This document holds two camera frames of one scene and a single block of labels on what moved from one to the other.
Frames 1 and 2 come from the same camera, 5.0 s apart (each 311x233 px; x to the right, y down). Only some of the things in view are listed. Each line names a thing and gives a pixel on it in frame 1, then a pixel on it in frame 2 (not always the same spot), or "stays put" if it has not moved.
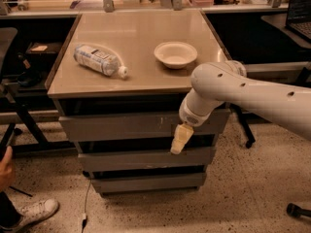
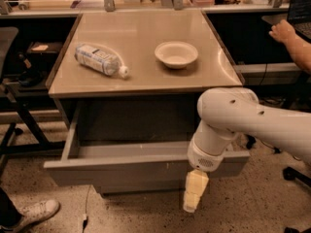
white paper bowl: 175,54 stays put
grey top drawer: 134,125 → 133,163
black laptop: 298,13 stays put
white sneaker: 32,215 stays put
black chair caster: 295,211 → 290,173
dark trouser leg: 10,216 stays put
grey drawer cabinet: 120,80 stays put
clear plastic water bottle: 100,60 stays put
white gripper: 190,115 → 201,158
